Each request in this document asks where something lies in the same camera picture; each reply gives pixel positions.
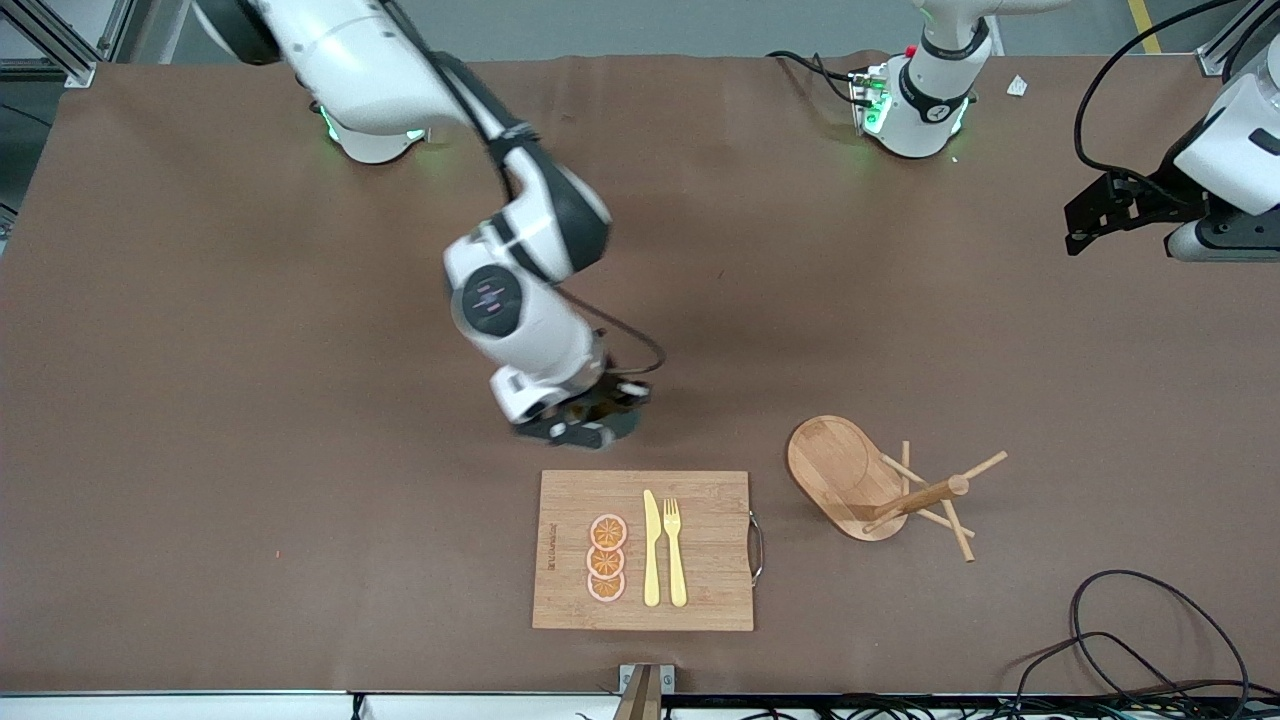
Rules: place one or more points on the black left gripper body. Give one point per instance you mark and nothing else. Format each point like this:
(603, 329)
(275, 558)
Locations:
(1146, 201)

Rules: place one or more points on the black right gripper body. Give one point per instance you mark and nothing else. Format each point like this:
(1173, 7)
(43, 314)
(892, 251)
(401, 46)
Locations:
(601, 398)

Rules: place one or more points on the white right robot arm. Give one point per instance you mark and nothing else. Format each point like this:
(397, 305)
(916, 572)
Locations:
(520, 310)

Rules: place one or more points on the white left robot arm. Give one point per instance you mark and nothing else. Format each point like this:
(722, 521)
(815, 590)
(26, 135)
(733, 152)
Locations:
(920, 110)

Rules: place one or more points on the wooden mug rack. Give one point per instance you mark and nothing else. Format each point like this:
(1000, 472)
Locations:
(835, 465)

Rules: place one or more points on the toy orange slice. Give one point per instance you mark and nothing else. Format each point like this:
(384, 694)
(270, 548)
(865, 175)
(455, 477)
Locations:
(608, 532)

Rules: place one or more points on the white paper scrap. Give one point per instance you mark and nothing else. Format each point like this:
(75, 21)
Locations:
(1017, 86)

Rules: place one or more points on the yellow plastic knife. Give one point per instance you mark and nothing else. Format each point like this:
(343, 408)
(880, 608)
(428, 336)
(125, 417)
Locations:
(652, 560)

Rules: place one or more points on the yellow plastic fork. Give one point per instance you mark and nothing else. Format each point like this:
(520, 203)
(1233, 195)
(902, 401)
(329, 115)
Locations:
(676, 570)

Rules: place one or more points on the aluminium frame profile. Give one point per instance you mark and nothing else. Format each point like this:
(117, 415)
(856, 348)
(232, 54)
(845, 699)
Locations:
(1225, 50)
(60, 50)

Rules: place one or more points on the metal bracket with wooden post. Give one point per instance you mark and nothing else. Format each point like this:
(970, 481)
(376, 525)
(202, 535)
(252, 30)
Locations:
(645, 685)

